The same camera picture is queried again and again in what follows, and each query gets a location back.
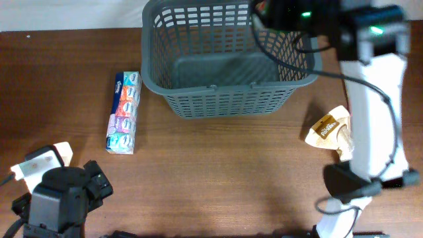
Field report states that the right beige snack bag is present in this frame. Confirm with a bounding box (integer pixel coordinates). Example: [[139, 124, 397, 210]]
[[305, 106, 354, 162]]

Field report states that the beige snack bag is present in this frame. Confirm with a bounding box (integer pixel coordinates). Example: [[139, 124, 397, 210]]
[[54, 141, 73, 167], [305, 106, 354, 162]]

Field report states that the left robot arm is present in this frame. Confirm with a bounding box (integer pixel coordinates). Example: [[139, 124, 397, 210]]
[[4, 161, 113, 237]]

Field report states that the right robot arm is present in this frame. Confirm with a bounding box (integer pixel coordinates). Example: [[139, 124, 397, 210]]
[[249, 0, 420, 237]]

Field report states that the left beige snack bag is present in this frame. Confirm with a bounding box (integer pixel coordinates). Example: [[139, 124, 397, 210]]
[[54, 141, 73, 167]]

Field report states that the grey plastic basket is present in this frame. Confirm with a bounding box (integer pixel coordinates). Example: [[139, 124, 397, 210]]
[[141, 1, 323, 118]]

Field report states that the colourful tissue pack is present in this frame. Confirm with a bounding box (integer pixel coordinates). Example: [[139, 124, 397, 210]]
[[106, 71, 142, 155]]

